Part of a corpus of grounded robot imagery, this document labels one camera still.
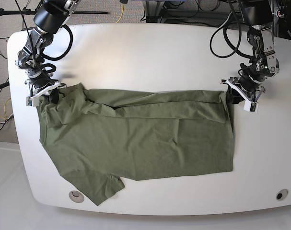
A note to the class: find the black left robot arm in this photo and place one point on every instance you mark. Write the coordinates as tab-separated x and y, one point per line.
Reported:
263	64

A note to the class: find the olive green T-shirt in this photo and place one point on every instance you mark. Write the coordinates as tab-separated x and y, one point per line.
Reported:
97	137

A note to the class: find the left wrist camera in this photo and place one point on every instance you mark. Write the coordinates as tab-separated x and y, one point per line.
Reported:
251	106

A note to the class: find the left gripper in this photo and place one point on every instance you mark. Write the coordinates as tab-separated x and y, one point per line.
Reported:
243	89

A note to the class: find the black tripod stand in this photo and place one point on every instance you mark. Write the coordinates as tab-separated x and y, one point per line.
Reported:
11	12

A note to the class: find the left table cable grommet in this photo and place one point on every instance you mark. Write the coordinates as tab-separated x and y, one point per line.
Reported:
76	196

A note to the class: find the right table cable grommet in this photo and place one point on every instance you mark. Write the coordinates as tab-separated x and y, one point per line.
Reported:
282	194

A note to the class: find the table cable grommet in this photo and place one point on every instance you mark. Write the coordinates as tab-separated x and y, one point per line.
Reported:
76	196
282	194

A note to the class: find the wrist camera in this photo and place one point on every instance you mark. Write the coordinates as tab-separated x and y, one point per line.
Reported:
32	101
251	106

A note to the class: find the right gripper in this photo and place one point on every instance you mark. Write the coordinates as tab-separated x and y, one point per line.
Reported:
43	87

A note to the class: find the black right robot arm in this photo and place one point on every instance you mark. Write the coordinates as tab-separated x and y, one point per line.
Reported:
32	59

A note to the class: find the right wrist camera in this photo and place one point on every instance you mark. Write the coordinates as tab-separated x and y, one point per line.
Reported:
32	101

